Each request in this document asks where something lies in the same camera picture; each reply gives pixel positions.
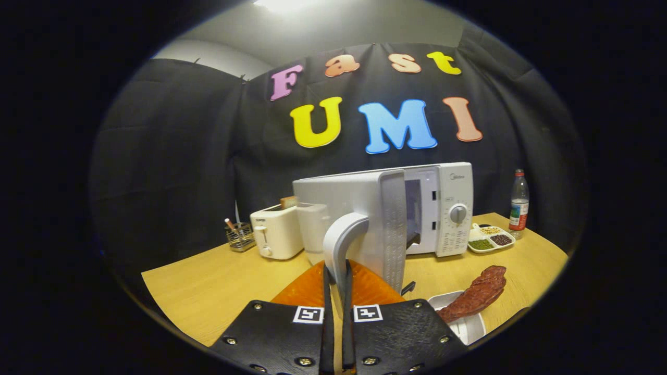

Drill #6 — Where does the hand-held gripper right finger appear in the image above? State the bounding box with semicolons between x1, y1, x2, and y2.
341;259;470;375

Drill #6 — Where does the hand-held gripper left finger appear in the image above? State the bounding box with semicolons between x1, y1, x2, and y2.
208;260;335;375

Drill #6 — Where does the white toaster oven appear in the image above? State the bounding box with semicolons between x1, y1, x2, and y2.
293;162;474;300

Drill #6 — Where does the brown fried meat piece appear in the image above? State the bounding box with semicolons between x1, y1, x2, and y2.
437;266;507;323

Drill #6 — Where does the white bread toaster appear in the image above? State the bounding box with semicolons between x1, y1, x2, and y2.
250;204;304;260

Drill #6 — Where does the white rounded container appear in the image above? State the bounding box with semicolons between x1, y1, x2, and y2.
297;203;332;266

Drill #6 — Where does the white ribbed tray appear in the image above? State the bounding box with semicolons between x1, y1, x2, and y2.
427;291;486;345

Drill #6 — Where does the divided white snack dish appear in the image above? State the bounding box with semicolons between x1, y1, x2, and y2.
467;223;516;254

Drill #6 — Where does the clear water bottle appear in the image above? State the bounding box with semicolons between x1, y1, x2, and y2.
509;169;530;232

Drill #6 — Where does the wire basket holder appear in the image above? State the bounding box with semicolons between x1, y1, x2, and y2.
225;222;256;253

